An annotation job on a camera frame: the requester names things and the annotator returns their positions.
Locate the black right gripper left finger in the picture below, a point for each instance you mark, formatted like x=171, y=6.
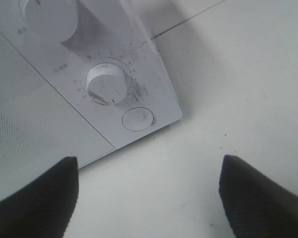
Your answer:
x=44, y=207

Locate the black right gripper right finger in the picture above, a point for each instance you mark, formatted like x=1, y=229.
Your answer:
x=256, y=206

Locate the white microwave door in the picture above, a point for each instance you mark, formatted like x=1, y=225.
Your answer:
x=37, y=125

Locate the round microwave door-release button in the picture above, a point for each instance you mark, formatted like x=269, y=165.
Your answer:
x=137, y=119

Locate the lower white microwave knob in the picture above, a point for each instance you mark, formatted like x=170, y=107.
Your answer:
x=106, y=84

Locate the white microwave knob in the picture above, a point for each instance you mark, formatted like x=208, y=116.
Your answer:
x=51, y=20
x=106, y=84

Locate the white microwave oven body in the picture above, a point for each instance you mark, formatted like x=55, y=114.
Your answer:
x=108, y=31

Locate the upper white microwave knob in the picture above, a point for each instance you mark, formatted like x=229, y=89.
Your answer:
x=51, y=20

